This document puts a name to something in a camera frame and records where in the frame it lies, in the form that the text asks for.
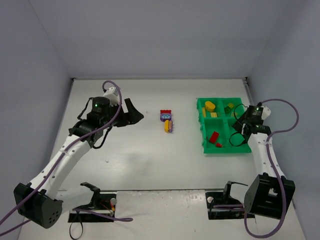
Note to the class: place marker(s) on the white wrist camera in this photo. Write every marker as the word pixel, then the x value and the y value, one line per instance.
pixel 113 95
pixel 266 112

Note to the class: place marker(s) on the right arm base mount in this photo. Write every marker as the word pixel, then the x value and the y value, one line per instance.
pixel 226 204

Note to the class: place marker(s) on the orange yellow curved lego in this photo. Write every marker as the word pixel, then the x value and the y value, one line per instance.
pixel 209 106

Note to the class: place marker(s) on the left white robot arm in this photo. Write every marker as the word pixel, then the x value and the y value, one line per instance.
pixel 39 200

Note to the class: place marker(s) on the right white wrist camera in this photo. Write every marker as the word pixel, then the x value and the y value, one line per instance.
pixel 266 112

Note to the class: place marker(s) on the pale yellow curved lego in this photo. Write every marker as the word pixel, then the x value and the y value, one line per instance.
pixel 213 115

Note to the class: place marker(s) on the yellow curved lego brick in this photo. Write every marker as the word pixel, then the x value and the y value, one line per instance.
pixel 166 126

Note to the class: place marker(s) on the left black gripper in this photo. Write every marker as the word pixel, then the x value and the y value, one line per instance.
pixel 125 116

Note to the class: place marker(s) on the red scalloped lego brick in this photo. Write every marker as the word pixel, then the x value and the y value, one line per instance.
pixel 165 111

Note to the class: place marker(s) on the dark green curved lego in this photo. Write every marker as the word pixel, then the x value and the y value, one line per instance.
pixel 227 109

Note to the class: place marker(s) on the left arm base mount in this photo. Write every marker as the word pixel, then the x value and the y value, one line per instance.
pixel 100 203

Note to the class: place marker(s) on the green compartment tray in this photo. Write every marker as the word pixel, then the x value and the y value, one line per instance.
pixel 223 125

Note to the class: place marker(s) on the purple lotus lego piece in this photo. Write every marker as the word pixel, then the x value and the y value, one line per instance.
pixel 165 116

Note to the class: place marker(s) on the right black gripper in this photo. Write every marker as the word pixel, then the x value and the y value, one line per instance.
pixel 240 120

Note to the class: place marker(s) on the red rectangular lego brick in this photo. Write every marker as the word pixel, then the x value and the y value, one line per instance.
pixel 214 137

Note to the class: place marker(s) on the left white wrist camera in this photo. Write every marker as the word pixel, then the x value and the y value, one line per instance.
pixel 113 95

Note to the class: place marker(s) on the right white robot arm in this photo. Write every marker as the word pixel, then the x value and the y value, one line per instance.
pixel 271 192

